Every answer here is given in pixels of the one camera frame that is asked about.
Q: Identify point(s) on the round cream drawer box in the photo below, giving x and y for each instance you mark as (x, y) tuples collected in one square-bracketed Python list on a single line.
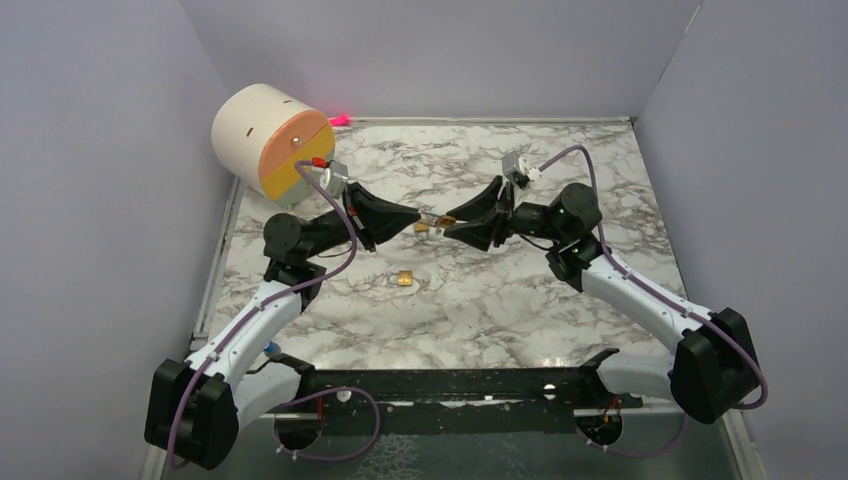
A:
[(259, 134)]

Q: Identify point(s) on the small brass padlock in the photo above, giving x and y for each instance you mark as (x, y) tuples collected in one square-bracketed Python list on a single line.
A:
[(437, 221)]

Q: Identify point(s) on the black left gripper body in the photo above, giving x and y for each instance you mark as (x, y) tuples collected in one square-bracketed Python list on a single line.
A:
[(348, 214)]

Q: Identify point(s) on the pink marker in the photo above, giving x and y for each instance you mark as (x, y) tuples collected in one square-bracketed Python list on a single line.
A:
[(340, 121)]

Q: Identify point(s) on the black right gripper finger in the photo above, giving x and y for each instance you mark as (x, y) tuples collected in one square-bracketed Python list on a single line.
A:
[(480, 236), (480, 204)]

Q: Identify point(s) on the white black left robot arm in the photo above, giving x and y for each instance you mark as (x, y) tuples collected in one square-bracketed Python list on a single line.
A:
[(199, 405)]

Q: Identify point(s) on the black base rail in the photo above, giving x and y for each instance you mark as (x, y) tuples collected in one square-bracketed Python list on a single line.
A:
[(447, 401)]

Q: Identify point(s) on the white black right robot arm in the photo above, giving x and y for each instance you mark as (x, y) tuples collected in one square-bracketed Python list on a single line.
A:
[(711, 364)]

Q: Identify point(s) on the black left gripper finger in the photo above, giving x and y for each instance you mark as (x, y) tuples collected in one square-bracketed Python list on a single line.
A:
[(383, 228), (367, 204)]

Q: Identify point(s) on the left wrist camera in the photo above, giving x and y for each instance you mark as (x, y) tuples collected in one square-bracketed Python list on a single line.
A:
[(334, 176)]

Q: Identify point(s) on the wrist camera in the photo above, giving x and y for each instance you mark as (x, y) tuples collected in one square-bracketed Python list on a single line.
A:
[(334, 176), (518, 172)]

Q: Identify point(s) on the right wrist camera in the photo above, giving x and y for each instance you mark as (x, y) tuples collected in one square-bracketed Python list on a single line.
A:
[(518, 172)]

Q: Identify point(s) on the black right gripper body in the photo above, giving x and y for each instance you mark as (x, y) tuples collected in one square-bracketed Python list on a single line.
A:
[(511, 213)]

